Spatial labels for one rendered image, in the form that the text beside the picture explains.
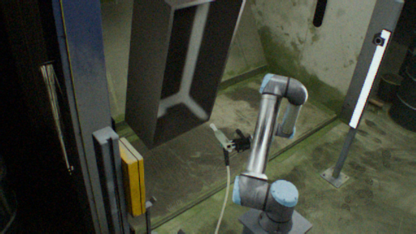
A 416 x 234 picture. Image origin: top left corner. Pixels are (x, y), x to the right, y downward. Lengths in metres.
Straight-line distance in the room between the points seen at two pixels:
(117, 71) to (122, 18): 0.52
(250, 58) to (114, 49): 1.70
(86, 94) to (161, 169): 1.75
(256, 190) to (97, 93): 0.94
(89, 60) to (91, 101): 0.19
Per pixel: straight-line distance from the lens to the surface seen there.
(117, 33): 3.62
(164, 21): 2.04
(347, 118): 4.16
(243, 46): 4.42
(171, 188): 3.05
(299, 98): 2.07
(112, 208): 1.24
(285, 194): 1.94
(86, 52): 1.48
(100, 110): 1.63
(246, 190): 1.95
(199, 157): 3.31
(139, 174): 1.15
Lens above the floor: 2.31
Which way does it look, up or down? 36 degrees down
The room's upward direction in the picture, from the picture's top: 4 degrees clockwise
